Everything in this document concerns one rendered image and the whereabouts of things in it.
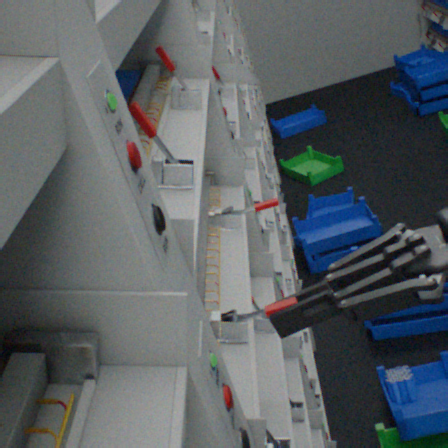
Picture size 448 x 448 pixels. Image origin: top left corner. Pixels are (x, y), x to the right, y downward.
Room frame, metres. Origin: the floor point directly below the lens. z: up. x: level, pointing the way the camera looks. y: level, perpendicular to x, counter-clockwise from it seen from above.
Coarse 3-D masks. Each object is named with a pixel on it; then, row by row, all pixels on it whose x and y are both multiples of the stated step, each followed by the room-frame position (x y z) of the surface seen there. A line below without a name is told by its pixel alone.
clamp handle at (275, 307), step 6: (288, 300) 0.58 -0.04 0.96; (294, 300) 0.58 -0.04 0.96; (270, 306) 0.59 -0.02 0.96; (276, 306) 0.58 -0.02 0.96; (282, 306) 0.58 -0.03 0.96; (288, 306) 0.58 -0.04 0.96; (234, 312) 0.59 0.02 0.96; (252, 312) 0.59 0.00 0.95; (258, 312) 0.59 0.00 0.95; (264, 312) 0.58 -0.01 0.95; (270, 312) 0.58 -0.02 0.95; (234, 318) 0.59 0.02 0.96; (240, 318) 0.59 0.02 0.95; (246, 318) 0.58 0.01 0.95; (252, 318) 0.58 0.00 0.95
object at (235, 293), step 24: (216, 168) 1.01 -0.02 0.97; (240, 168) 1.01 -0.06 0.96; (216, 192) 0.98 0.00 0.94; (240, 192) 0.98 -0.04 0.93; (216, 240) 0.81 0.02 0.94; (240, 240) 0.81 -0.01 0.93; (216, 264) 0.75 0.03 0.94; (240, 264) 0.74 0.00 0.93; (216, 288) 0.69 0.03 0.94; (240, 288) 0.69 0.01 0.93; (240, 312) 0.63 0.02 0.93; (240, 360) 0.55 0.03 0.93; (240, 384) 0.51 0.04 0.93; (264, 432) 0.41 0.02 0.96
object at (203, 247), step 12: (204, 180) 0.97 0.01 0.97; (204, 192) 0.93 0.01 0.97; (204, 204) 0.88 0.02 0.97; (204, 216) 0.84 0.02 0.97; (204, 228) 0.80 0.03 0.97; (204, 240) 0.77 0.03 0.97; (204, 252) 0.74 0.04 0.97; (204, 264) 0.71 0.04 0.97; (204, 276) 0.68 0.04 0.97; (204, 288) 0.65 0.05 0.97; (204, 300) 0.64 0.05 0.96
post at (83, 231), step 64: (64, 0) 0.36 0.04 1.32; (64, 64) 0.32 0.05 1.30; (128, 128) 0.39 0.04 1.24; (64, 192) 0.32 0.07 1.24; (128, 192) 0.34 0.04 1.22; (0, 256) 0.33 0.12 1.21; (64, 256) 0.32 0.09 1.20; (128, 256) 0.32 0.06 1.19; (192, 320) 0.36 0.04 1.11; (192, 384) 0.32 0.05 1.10
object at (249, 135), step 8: (240, 136) 1.70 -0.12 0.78; (248, 136) 1.70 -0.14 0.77; (248, 144) 1.70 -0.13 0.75; (248, 152) 1.66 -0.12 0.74; (248, 160) 1.54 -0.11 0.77; (256, 160) 1.60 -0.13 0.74; (248, 168) 1.54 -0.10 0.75; (256, 168) 1.54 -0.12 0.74; (248, 176) 1.49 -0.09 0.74; (256, 176) 1.49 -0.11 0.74; (248, 184) 1.44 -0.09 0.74; (256, 184) 1.44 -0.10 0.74; (256, 192) 1.39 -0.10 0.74; (256, 200) 1.34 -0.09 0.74; (264, 216) 1.26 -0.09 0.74; (264, 224) 1.22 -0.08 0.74; (264, 232) 1.10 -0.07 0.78
